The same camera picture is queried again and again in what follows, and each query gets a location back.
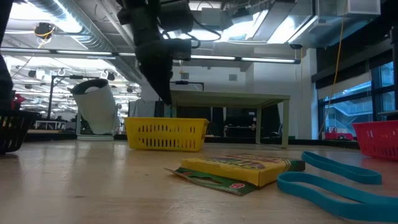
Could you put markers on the large window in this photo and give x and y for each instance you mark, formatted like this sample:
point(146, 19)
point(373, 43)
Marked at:
point(351, 115)

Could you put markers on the yellow crayon box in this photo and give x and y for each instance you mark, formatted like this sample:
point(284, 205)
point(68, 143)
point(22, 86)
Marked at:
point(248, 171)

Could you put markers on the silver ventilation duct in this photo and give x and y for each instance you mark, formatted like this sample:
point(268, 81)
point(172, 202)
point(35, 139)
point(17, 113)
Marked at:
point(96, 39)

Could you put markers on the black plastic basket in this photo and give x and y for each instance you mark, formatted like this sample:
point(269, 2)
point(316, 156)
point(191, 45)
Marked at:
point(15, 130)

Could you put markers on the black background rig frame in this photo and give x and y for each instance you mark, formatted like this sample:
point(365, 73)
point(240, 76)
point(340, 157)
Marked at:
point(186, 82)

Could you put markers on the red plastic basket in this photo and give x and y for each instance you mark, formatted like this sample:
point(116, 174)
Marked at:
point(379, 140)

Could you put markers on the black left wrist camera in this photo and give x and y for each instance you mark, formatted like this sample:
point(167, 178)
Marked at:
point(180, 49)

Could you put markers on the yellow plastic basket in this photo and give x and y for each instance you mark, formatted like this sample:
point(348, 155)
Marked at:
point(164, 132)

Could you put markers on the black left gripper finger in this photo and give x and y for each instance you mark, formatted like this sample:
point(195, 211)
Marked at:
point(163, 87)

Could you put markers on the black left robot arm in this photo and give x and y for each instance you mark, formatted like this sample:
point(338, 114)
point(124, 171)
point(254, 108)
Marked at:
point(140, 18)

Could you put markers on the red background equipment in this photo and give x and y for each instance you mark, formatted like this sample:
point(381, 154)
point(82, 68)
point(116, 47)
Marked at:
point(339, 137)
point(18, 101)

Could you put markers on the LED light bar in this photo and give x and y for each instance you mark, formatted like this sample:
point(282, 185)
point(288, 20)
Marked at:
point(267, 59)

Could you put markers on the grey covered background object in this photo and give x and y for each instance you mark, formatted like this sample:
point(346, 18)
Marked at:
point(141, 109)

